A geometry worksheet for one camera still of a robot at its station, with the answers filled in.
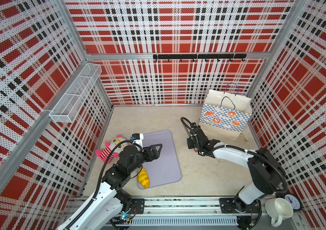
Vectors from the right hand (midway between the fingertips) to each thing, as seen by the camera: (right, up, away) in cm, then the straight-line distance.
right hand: (190, 139), depth 90 cm
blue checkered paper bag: (+21, +16, -5) cm, 27 cm away
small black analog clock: (+51, -30, -17) cm, 62 cm away
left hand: (-20, -3, -17) cm, 26 cm away
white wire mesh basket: (-81, +19, +3) cm, 84 cm away
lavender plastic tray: (-16, -18, -4) cm, 24 cm away
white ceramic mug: (+42, -33, -19) cm, 56 cm away
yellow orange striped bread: (-28, -21, -10) cm, 37 cm away
